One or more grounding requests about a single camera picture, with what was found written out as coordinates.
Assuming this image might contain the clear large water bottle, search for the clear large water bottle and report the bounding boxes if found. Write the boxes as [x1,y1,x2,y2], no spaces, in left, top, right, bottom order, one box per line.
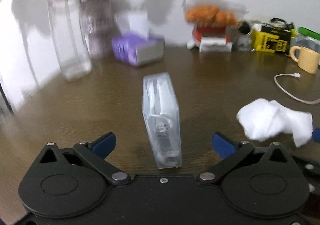
[47,0,92,81]

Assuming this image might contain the grey knitted flower vase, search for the grey knitted flower vase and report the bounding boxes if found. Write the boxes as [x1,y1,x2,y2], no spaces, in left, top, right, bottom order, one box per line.
[80,0,115,60]

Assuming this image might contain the beige ceramic mug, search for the beige ceramic mug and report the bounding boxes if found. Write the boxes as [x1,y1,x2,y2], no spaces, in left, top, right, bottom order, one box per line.
[289,46,319,74]

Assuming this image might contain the purple tissue pack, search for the purple tissue pack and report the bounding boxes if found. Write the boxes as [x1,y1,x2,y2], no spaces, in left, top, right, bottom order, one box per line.
[112,10,165,67]

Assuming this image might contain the clear clamshell with orange snacks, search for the clear clamshell with orange snacks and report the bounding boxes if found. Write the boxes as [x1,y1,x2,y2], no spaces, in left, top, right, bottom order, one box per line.
[182,0,248,28]

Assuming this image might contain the white tissue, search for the white tissue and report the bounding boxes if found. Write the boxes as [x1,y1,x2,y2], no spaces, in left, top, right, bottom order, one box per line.
[236,98,313,148]

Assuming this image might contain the yellow black box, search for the yellow black box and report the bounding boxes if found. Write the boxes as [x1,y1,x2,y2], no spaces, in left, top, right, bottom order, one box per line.
[251,23,291,54]

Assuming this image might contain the white charging cable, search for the white charging cable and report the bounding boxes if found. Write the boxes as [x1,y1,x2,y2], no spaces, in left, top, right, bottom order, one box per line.
[273,72,320,105]

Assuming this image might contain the red and white boxes stack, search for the red and white boxes stack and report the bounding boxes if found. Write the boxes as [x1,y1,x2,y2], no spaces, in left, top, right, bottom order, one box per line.
[187,25,233,53]

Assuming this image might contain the green lidded clear container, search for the green lidded clear container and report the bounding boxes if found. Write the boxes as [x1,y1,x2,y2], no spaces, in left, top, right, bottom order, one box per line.
[291,27,320,53]

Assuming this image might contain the clear plastic floss pick box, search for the clear plastic floss pick box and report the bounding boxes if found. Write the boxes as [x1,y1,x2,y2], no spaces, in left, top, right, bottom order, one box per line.
[142,72,182,169]

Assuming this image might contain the white astronaut figurine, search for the white astronaut figurine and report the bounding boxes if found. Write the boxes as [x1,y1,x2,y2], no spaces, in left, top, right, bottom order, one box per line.
[233,21,252,52]

